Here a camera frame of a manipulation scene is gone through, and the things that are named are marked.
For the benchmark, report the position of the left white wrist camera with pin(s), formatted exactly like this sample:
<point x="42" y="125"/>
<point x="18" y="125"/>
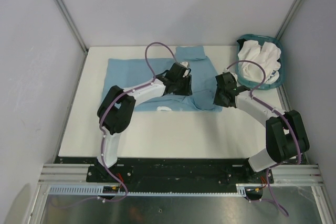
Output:
<point x="185" y="64"/>

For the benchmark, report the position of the white t shirt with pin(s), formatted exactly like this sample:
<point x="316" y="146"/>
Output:
<point x="267" y="56"/>

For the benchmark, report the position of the left aluminium frame post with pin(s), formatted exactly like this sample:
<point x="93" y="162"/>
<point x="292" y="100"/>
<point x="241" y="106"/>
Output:
<point x="61" y="5"/>

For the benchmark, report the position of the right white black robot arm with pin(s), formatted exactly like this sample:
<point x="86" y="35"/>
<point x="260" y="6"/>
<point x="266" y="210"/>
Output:
<point x="286" y="135"/>

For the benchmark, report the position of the grey slotted cable duct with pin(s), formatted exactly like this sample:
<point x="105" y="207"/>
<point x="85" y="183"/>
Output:
<point x="100" y="190"/>

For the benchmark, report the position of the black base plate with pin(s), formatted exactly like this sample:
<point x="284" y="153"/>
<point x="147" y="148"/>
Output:
<point x="133" y="169"/>

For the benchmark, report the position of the aluminium front rail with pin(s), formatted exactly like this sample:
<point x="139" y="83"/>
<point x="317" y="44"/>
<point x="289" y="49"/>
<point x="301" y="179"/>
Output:
<point x="284" y="175"/>

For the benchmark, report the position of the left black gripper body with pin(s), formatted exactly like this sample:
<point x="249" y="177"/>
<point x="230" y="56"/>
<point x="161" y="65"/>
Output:
<point x="183" y="86"/>

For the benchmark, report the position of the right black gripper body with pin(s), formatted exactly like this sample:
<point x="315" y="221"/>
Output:
<point x="219" y="98"/>

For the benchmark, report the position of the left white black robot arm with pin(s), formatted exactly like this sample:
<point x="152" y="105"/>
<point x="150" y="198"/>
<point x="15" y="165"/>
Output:
<point x="116" y="109"/>

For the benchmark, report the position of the light blue t shirt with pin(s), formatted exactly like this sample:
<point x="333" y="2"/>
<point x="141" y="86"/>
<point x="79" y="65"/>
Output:
<point x="128" y="73"/>

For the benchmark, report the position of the teal laundry basket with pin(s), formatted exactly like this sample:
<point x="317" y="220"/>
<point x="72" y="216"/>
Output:
<point x="261" y="40"/>

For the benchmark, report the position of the black t shirt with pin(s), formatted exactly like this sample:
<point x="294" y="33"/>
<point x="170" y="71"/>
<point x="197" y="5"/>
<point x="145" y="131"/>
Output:
<point x="240" y="43"/>

